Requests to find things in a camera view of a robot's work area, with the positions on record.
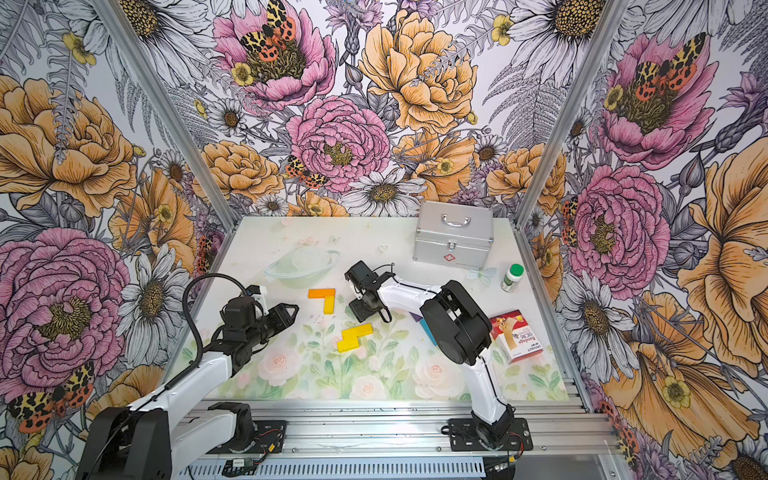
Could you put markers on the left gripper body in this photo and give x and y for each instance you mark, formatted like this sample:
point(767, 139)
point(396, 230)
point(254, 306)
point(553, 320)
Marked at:
point(256, 331)

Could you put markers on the yellow long block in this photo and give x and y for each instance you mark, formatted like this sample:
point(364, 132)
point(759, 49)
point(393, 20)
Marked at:
point(357, 332)
point(348, 344)

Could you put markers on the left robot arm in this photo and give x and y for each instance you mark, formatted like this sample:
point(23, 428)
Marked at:
point(158, 436)

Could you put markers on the aluminium rail frame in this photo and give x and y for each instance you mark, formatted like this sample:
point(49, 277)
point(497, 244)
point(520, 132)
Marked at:
point(343, 439)

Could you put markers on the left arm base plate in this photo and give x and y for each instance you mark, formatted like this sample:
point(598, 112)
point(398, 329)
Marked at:
point(268, 436)

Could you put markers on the clear glass bowl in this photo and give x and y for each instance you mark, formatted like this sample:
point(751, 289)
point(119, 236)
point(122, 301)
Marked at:
point(303, 266)

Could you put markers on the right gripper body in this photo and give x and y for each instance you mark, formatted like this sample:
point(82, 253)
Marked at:
point(363, 309)

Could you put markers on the silver metal case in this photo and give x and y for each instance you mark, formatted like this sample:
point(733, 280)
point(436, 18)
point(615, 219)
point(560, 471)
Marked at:
point(453, 235)

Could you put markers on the teal block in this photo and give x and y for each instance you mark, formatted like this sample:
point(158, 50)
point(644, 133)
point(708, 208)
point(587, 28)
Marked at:
point(425, 327)

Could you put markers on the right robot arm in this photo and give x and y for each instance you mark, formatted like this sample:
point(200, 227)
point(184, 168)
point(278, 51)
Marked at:
point(460, 328)

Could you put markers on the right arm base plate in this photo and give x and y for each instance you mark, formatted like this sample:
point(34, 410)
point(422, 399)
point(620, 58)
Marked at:
point(472, 435)

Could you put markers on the red bandage box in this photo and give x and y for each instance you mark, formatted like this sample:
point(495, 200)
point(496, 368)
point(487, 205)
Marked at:
point(514, 337)

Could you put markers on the orange block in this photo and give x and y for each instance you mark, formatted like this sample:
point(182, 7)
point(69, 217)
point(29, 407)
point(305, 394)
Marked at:
point(321, 293)

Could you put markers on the yellow small block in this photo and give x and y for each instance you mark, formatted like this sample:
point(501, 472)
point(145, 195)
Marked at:
point(329, 305)

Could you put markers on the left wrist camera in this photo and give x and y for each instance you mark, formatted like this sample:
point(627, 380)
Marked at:
point(259, 294)

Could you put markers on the white green-capped bottle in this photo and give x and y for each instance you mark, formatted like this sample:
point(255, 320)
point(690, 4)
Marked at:
point(512, 278)

